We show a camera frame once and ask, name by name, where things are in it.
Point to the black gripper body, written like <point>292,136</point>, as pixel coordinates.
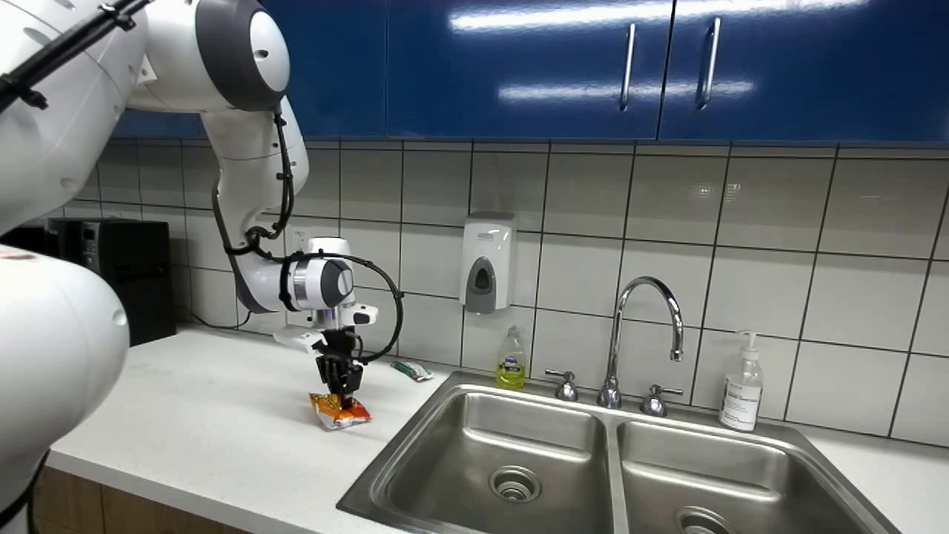
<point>338,350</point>

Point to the yellow orange snack packet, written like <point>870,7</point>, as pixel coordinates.
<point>342,415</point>

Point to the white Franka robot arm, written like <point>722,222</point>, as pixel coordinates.
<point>61,345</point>

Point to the round metal sink drain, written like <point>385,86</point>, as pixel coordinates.
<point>513,483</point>
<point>703,519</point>

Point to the stainless steel double sink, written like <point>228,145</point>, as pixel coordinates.
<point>551,445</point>

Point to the green white sponge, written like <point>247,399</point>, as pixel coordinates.
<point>410,370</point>

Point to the black countertop appliance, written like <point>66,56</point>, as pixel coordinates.
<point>136,283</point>

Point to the wooden base cabinet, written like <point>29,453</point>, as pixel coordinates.
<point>120,508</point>

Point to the chrome gooseneck faucet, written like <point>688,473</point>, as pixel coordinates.
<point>612,345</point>

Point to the wide blue cabinet door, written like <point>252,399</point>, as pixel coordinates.
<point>445,68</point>

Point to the clear pump soap bottle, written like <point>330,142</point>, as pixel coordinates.
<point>743,396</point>

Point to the narrow blue cabinet door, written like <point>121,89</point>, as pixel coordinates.
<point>820,68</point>

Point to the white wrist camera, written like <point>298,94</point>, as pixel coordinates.
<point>363,315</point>

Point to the white wall soap dispenser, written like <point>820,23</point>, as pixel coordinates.
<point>486,261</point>

